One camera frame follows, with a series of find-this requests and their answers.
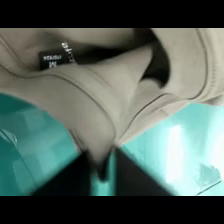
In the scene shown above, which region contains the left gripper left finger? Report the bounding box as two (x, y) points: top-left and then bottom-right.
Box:
(31, 150), (102, 197)

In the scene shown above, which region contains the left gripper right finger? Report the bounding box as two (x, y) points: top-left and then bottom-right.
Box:
(113, 147), (175, 197)

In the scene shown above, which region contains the brown T-shirt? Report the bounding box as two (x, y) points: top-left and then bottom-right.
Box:
(0, 27), (224, 182)

